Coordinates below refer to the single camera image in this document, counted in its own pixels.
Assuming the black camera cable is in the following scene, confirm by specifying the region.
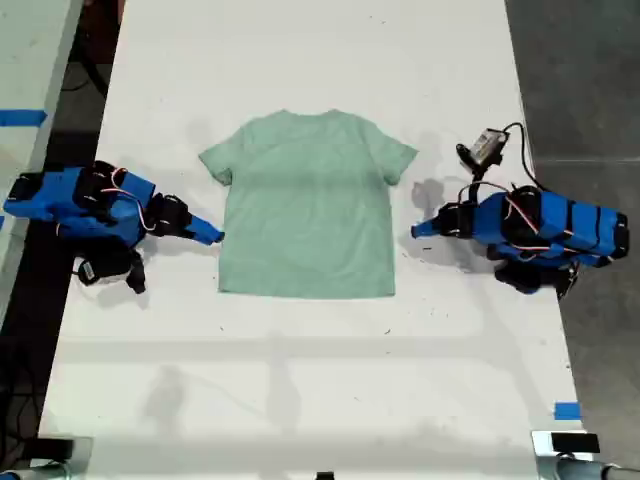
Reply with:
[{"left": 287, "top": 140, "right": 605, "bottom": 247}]
[{"left": 502, "top": 121, "right": 540, "bottom": 194}]

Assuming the black floor cable bundle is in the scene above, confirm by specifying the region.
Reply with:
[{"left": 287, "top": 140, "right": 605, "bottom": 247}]
[{"left": 0, "top": 344, "right": 47, "bottom": 454}]

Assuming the metal table bracket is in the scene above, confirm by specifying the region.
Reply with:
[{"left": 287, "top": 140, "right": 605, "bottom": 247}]
[
  {"left": 530, "top": 429, "right": 597, "bottom": 480},
  {"left": 29, "top": 435, "right": 96, "bottom": 480}
]

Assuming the short blue tape strip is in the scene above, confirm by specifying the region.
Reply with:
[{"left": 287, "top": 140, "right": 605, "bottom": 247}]
[{"left": 553, "top": 401, "right": 583, "bottom": 422}]

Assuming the short black camera stalk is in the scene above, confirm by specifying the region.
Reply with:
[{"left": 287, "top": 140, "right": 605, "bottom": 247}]
[
  {"left": 455, "top": 143, "right": 489, "bottom": 182},
  {"left": 124, "top": 249, "right": 148, "bottom": 295}
]

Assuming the small black box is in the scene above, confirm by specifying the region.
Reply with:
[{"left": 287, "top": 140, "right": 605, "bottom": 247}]
[
  {"left": 37, "top": 437, "right": 76, "bottom": 459},
  {"left": 550, "top": 433, "right": 601, "bottom": 455}
]

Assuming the long blue tape strip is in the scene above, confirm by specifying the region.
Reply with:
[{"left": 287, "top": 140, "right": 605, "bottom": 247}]
[{"left": 0, "top": 108, "right": 49, "bottom": 127}]

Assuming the black camera box with label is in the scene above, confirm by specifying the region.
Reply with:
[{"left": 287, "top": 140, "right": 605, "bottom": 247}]
[
  {"left": 469, "top": 127, "right": 512, "bottom": 169},
  {"left": 74, "top": 248, "right": 134, "bottom": 289}
]

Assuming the white side table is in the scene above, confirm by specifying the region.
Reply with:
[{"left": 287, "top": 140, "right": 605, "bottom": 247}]
[{"left": 0, "top": 0, "right": 85, "bottom": 314}]

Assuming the pale green T-shirt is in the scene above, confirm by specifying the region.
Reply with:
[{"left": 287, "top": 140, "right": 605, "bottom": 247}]
[{"left": 198, "top": 108, "right": 420, "bottom": 300}]

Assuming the grey metal tube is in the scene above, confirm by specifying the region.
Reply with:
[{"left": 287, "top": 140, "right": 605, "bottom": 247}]
[
  {"left": 0, "top": 463, "right": 69, "bottom": 480},
  {"left": 554, "top": 456, "right": 640, "bottom": 480}
]

